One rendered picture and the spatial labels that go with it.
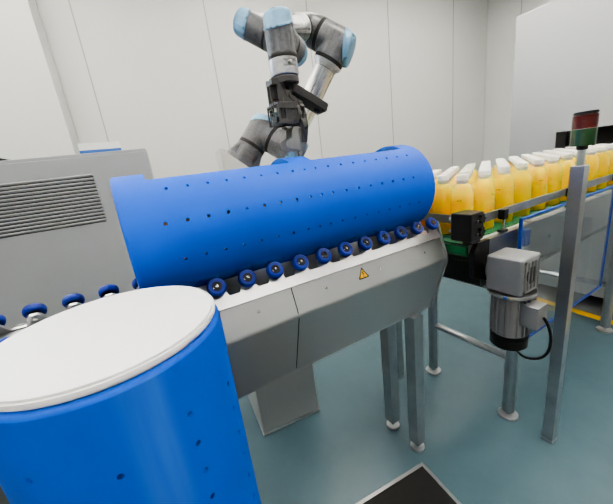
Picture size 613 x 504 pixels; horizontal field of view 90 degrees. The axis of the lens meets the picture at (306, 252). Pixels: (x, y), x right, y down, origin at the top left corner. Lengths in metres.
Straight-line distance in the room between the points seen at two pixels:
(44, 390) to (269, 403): 1.29
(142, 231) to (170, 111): 3.11
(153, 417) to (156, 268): 0.35
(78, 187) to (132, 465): 2.13
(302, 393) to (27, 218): 1.92
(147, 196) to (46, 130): 2.82
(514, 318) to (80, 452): 1.12
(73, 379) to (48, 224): 2.12
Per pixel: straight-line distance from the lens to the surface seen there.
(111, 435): 0.40
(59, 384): 0.40
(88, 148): 2.58
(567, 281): 1.41
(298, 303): 0.81
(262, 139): 1.36
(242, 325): 0.77
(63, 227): 2.47
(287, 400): 1.64
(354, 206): 0.85
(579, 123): 1.31
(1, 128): 3.56
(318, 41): 1.38
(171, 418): 0.41
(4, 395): 0.43
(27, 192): 2.50
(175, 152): 3.67
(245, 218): 0.70
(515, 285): 1.14
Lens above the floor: 1.21
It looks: 16 degrees down
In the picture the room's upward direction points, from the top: 7 degrees counter-clockwise
